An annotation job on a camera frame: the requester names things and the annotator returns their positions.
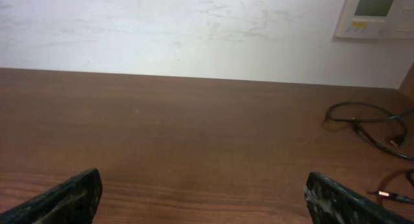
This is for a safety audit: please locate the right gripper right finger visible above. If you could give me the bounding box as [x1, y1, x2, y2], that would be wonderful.
[305, 172, 413, 224]

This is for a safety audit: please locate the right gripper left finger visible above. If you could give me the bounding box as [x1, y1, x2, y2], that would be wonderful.
[1, 168, 103, 224]

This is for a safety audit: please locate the black cable bundle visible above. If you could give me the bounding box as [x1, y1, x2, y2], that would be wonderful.
[325, 102, 414, 205]

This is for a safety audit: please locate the white wall control panel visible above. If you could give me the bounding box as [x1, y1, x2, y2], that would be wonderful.
[334, 0, 413, 39]

